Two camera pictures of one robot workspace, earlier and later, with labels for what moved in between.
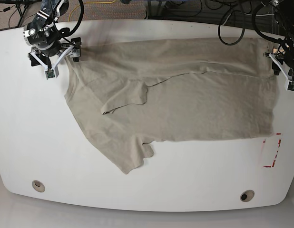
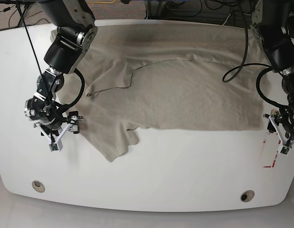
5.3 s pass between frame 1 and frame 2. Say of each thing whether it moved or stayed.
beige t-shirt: moved
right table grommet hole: stayed
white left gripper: moved
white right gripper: moved
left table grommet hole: stayed
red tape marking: stayed
